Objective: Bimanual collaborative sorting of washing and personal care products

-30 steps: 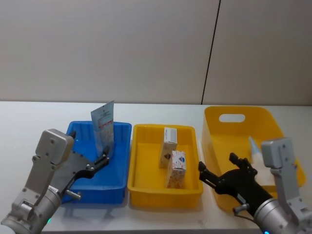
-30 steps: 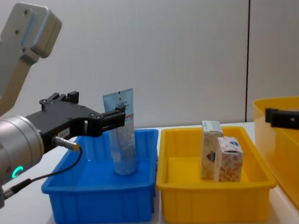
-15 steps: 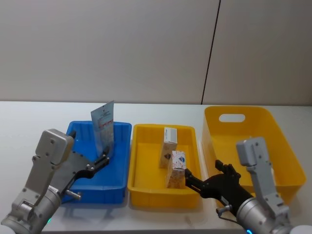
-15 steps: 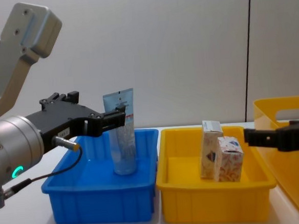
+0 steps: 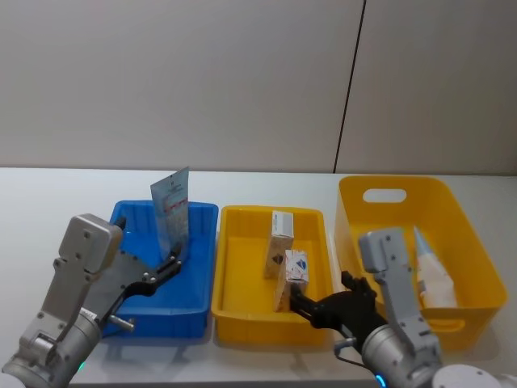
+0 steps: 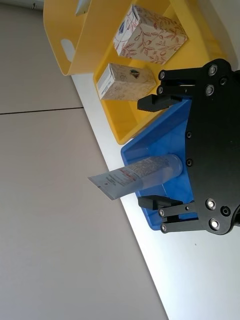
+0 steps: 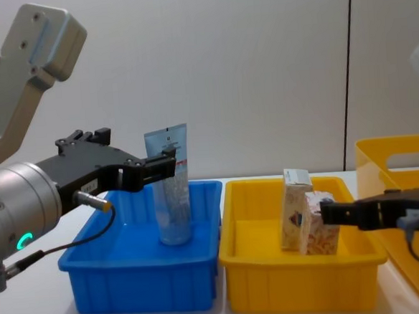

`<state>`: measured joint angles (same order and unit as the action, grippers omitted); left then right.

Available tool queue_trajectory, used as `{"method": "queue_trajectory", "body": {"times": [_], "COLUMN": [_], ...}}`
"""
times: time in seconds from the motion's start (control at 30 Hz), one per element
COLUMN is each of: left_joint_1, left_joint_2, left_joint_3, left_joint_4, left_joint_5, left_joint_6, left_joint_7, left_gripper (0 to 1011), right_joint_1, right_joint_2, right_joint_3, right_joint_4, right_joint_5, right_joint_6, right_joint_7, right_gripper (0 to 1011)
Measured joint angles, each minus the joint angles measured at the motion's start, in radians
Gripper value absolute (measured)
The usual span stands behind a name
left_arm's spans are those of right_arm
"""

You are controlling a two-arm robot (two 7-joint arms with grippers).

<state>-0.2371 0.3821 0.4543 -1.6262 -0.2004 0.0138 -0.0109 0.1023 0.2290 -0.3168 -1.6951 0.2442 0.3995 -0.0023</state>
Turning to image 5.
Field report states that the small brown white box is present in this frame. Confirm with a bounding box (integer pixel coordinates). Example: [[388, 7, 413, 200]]
[[273, 248, 310, 314]]

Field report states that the tall brown carton box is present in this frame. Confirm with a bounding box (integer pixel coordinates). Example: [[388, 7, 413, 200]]
[[263, 209, 296, 282]]

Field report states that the white squeeze tube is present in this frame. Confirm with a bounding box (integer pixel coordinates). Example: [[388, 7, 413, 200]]
[[411, 225, 460, 310]]

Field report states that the silver blue foil pouch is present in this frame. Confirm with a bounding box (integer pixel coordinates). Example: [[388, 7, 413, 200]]
[[149, 165, 191, 262]]

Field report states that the blue plastic bin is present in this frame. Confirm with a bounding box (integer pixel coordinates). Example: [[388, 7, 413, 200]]
[[99, 199, 220, 341]]

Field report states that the shallow yellow plastic bin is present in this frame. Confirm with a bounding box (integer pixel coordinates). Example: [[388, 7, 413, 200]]
[[210, 205, 337, 349]]

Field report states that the deep yellow handled basket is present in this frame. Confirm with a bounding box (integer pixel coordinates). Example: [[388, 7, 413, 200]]
[[334, 175, 509, 353]]

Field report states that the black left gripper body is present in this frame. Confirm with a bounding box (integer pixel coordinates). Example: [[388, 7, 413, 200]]
[[84, 248, 158, 325]]

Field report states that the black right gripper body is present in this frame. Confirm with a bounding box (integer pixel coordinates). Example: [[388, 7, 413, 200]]
[[309, 289, 385, 339]]

